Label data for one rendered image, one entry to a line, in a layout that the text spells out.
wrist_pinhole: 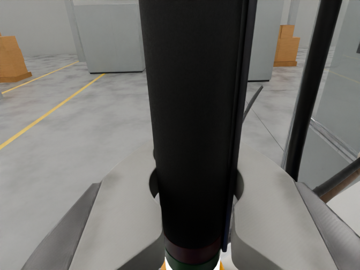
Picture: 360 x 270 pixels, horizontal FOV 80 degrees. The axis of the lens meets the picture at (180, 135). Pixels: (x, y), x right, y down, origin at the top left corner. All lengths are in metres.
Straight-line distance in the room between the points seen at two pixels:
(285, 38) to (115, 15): 5.31
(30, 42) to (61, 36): 1.76
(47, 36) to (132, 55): 7.47
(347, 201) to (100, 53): 7.50
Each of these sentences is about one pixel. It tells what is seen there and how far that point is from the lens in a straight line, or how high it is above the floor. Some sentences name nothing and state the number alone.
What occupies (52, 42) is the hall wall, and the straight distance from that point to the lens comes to 14.15.
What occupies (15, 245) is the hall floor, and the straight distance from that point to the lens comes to 2.33.
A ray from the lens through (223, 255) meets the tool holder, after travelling 0.21.
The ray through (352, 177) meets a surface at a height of 1.37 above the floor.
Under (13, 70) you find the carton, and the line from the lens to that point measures 8.37.
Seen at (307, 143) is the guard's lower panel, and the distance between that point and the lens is 1.50.
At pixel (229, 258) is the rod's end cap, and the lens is 0.21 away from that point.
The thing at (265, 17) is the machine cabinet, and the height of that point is 1.48.
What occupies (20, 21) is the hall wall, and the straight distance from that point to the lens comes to 14.82.
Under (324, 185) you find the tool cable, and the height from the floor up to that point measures 1.38.
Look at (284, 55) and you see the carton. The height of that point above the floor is 0.33.
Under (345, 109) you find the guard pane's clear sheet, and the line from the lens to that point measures 1.25.
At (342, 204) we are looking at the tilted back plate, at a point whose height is 1.21.
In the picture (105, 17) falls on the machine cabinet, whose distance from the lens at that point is 7.55.
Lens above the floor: 1.54
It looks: 28 degrees down
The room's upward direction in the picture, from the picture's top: 2 degrees counter-clockwise
